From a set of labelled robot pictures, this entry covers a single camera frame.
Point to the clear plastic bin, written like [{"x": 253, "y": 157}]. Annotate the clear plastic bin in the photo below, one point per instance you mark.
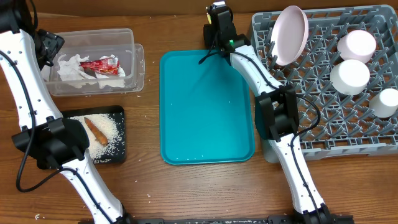
[{"x": 98, "y": 44}]

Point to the yellow plastic spoon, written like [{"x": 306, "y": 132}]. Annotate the yellow plastic spoon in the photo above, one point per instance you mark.
[{"x": 209, "y": 18}]

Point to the pile of white rice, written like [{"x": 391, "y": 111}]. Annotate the pile of white rice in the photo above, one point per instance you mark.
[{"x": 112, "y": 130}]

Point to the large white plate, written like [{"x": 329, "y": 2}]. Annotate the large white plate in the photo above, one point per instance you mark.
[{"x": 289, "y": 35}]

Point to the cream bowl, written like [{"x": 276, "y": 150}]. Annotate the cream bowl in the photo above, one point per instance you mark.
[{"x": 350, "y": 77}]

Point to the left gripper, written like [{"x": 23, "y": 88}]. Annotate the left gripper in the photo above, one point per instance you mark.
[{"x": 53, "y": 43}]

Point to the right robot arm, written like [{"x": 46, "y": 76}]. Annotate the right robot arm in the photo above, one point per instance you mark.
[{"x": 276, "y": 111}]

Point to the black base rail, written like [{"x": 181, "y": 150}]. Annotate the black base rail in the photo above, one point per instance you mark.
[{"x": 275, "y": 219}]

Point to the white paper napkin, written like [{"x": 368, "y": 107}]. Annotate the white paper napkin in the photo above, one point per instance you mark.
[{"x": 71, "y": 70}]

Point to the black tray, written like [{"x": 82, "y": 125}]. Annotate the black tray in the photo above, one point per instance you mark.
[{"x": 116, "y": 112}]

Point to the red snack wrapper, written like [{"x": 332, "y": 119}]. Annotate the red snack wrapper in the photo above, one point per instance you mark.
[{"x": 108, "y": 66}]

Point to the cream cup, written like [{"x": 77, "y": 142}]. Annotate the cream cup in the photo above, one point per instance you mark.
[{"x": 384, "y": 104}]

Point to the teal serving tray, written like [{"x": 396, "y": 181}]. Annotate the teal serving tray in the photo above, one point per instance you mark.
[{"x": 205, "y": 110}]

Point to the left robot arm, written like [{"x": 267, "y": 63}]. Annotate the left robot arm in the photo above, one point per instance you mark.
[{"x": 51, "y": 139}]

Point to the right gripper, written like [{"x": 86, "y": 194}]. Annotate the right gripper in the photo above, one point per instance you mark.
[{"x": 209, "y": 35}]

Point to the pink white bowl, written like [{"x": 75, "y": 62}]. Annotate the pink white bowl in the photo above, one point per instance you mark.
[{"x": 358, "y": 45}]

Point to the grey dishwasher rack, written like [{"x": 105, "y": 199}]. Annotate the grey dishwasher rack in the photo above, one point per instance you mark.
[{"x": 345, "y": 124}]

